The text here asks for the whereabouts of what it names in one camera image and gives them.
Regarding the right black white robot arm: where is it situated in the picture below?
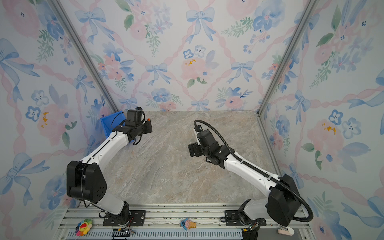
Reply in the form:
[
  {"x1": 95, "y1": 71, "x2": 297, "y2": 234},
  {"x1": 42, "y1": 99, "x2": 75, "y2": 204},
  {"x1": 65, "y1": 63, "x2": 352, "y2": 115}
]
[{"x1": 188, "y1": 121, "x2": 302, "y2": 227}]

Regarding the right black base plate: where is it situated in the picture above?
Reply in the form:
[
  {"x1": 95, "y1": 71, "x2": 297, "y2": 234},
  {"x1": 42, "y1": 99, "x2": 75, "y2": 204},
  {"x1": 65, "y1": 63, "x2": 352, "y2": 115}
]
[{"x1": 220, "y1": 210, "x2": 267, "y2": 228}]

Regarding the colourful flower toy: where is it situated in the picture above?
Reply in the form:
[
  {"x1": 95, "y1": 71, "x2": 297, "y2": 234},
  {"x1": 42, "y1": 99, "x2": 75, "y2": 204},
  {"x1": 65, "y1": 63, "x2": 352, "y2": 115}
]
[{"x1": 75, "y1": 219, "x2": 93, "y2": 237}]

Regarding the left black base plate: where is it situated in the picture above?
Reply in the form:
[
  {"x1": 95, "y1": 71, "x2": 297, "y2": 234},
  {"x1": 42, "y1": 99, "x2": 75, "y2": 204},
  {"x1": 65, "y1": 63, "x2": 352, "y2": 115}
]
[{"x1": 103, "y1": 210, "x2": 147, "y2": 227}]

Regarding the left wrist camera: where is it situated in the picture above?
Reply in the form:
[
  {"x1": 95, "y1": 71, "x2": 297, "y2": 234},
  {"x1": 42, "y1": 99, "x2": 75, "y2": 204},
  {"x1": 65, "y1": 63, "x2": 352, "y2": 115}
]
[{"x1": 126, "y1": 108, "x2": 145, "y2": 124}]

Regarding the white pink stapler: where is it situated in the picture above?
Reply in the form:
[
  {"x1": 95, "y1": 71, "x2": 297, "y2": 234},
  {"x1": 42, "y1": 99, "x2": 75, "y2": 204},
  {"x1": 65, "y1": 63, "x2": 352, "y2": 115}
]
[{"x1": 278, "y1": 226, "x2": 295, "y2": 236}]

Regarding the blue plastic bin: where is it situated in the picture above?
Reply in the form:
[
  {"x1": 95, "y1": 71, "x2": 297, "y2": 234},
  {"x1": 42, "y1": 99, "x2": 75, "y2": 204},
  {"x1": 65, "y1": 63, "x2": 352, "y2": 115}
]
[{"x1": 101, "y1": 111, "x2": 131, "y2": 147}]

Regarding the black corrugated cable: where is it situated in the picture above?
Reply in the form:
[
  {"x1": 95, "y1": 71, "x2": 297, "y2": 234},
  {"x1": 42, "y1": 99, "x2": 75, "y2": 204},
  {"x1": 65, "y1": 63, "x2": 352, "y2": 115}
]
[{"x1": 193, "y1": 119, "x2": 314, "y2": 223}]

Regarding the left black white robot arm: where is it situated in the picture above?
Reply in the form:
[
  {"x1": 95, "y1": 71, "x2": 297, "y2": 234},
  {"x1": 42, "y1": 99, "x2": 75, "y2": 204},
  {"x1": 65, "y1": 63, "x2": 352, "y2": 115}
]
[{"x1": 66, "y1": 119, "x2": 153, "y2": 226}]

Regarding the orange black screwdriver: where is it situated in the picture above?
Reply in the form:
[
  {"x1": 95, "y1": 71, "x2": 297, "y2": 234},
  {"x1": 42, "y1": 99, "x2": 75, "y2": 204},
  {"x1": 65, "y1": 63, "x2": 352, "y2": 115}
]
[{"x1": 145, "y1": 119, "x2": 153, "y2": 142}]

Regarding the aluminium rail frame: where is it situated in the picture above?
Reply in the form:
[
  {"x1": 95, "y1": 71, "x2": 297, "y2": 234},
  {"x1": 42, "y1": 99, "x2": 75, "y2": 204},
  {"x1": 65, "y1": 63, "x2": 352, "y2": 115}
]
[{"x1": 53, "y1": 204, "x2": 315, "y2": 240}]

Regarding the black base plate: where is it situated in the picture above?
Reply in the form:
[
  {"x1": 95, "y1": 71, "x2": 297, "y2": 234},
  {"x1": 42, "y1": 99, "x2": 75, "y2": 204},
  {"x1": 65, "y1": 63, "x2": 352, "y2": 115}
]
[
  {"x1": 103, "y1": 210, "x2": 147, "y2": 227},
  {"x1": 220, "y1": 210, "x2": 267, "y2": 228}
]

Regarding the ice cream cone toy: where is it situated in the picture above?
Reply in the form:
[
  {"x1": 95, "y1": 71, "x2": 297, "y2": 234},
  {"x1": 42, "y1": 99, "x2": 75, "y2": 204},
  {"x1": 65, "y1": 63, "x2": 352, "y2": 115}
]
[{"x1": 181, "y1": 218, "x2": 197, "y2": 231}]

